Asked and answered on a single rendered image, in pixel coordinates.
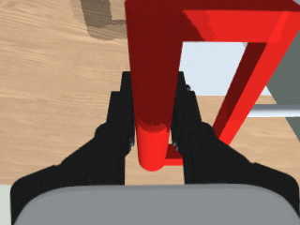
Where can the grey metal base plate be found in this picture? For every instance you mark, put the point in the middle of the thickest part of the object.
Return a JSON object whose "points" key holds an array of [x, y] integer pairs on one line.
{"points": [[209, 66]]}

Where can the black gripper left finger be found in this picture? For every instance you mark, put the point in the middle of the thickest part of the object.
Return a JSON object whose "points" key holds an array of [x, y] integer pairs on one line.
{"points": [[99, 162]]}

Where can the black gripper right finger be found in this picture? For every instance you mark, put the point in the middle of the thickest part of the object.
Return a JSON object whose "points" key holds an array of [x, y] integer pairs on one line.
{"points": [[209, 160]]}

